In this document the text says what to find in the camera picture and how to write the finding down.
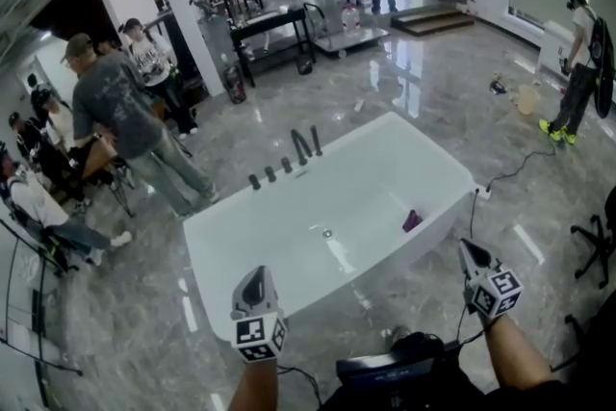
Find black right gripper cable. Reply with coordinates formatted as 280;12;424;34
455;301;498;348

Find white bathtub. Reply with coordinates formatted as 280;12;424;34
182;111;478;344

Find black chest-mounted device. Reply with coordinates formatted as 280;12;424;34
335;330;464;411

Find black curved faucet spout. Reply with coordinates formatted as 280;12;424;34
290;128;312;167

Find black power cable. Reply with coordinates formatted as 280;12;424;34
484;140;570;194

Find black office chair base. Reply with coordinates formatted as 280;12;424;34
569;185;616;291

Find black wire basket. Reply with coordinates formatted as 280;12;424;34
222;64;248;105

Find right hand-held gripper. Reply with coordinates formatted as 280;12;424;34
458;238;525;320

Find white radiator cover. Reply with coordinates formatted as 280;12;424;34
535;20;579;74

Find white square column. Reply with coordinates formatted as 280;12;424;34
142;0;227;98

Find black metal stand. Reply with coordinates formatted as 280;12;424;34
0;217;84;405

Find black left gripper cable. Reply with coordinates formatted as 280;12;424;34
275;364;324;406

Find wooden step platform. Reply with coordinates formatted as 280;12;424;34
389;4;476;36

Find black metal table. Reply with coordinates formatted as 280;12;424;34
229;6;318;89

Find brown folding chair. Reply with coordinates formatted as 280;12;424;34
80;137;137;218

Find person's left forearm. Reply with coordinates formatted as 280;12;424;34
225;356;281;411

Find yellow plastic bucket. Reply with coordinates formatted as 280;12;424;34
516;84;538;116

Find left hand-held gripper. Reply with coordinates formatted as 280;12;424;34
230;265;289;363

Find purple cloth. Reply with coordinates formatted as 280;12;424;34
402;208;424;234

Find person's right forearm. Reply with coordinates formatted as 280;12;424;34
480;313;555;391

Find clear water jug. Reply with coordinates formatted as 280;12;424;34
341;4;362;34

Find grey platform trolley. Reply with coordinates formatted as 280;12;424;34
302;2;391;60

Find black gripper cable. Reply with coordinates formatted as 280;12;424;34
275;364;324;406
455;301;498;348

